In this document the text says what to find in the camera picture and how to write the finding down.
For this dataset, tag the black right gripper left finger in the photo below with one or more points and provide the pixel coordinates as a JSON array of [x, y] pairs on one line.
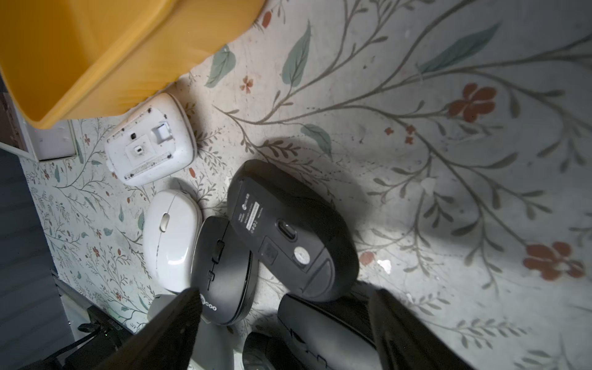
[[167, 341]]

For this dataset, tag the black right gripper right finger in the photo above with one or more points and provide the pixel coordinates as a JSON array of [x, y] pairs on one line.
[[403, 341]]

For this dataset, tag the black mouse with flower sticker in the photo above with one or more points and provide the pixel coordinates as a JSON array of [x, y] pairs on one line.
[[328, 335]]

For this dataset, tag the black upside-down mouse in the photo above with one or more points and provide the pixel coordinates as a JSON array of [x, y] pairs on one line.
[[295, 233]]

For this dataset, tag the yellow plastic storage box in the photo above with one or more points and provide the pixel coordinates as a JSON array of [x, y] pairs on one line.
[[84, 59]]

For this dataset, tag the black Lecoo mouse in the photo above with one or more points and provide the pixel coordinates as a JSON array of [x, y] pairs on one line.
[[263, 352]]

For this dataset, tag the grey white mouse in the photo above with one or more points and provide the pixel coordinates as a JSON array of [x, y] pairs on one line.
[[158, 304]]

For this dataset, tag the black mouse beside white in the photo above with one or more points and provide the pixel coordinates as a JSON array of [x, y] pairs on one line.
[[225, 272]]

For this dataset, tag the white upside-down mouse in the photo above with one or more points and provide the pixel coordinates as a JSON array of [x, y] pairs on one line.
[[155, 141]]

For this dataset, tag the floral table mat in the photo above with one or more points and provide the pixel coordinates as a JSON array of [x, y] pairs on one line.
[[453, 136]]

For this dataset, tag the white interior design book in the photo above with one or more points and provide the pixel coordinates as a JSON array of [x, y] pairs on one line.
[[40, 145]]

